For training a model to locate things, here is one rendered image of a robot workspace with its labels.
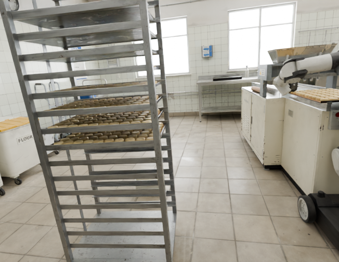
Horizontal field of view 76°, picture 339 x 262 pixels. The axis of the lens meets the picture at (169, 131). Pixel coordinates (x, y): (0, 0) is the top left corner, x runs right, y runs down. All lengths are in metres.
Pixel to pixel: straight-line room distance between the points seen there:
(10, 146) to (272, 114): 2.96
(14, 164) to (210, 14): 4.70
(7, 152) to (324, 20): 6.04
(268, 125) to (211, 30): 3.48
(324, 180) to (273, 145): 0.71
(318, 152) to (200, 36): 4.18
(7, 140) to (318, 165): 3.13
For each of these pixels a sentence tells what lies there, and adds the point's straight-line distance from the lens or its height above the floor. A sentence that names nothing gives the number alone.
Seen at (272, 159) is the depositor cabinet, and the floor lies 0.15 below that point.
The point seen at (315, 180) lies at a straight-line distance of 2.11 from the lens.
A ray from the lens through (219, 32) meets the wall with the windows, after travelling 5.57.
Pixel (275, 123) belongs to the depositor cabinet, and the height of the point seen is 0.57.
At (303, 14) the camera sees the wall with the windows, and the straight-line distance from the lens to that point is 5.89.
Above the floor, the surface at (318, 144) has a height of 0.58.
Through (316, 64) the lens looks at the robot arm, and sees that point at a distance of 1.51.
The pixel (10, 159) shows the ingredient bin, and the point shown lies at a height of 0.35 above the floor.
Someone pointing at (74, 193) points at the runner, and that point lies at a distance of 1.36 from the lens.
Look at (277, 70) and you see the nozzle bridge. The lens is 2.57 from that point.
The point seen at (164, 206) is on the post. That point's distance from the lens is 1.20.
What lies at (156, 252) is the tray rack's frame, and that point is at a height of 0.15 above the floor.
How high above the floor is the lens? 1.22
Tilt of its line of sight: 16 degrees down
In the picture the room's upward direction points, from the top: 5 degrees counter-clockwise
